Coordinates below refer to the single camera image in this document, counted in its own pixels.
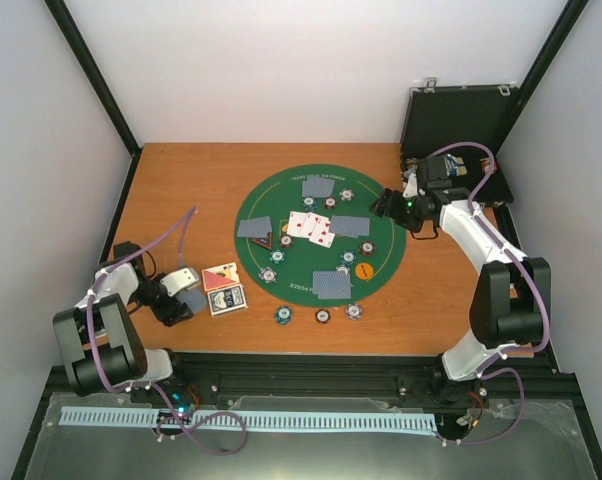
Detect red chips in case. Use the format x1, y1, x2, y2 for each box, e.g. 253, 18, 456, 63
481, 157, 497, 175

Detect red brown chip stack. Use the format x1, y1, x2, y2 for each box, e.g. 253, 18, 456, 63
315, 309, 331, 324

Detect triangular red dealer button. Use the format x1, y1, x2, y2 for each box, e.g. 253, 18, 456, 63
251, 234, 273, 251

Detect wrapped card deck in case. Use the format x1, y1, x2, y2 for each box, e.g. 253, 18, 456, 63
443, 154, 468, 177

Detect face up heart card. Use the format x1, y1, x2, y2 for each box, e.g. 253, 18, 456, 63
309, 221, 335, 248
286, 211, 307, 237
298, 212, 330, 239

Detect orange round blind button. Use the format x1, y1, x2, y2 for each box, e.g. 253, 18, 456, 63
354, 262, 375, 281

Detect green blue chip stack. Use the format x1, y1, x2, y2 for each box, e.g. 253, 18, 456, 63
274, 306, 293, 325

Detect blue playing card box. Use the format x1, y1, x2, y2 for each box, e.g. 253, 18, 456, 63
207, 284, 248, 317

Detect round green poker mat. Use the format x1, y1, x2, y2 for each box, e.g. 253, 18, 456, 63
235, 165, 406, 308

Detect red playing card box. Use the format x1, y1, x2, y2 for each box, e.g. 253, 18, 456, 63
201, 262, 240, 292

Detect blue backed playing card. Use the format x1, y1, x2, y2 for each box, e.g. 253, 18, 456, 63
235, 221, 272, 240

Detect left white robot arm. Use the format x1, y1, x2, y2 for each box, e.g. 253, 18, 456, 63
53, 242, 202, 403

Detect green blue poker chip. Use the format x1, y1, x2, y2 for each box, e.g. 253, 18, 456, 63
269, 249, 286, 264

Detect grey card deck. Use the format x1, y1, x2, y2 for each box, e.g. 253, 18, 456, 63
176, 289, 207, 315

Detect black poker chip case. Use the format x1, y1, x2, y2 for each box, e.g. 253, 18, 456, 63
400, 84, 518, 207

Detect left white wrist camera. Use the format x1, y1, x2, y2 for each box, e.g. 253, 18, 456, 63
159, 267, 201, 297

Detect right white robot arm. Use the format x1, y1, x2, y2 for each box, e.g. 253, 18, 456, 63
370, 154, 551, 383

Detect purple white chip stack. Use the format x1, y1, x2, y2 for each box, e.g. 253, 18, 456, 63
345, 303, 363, 320

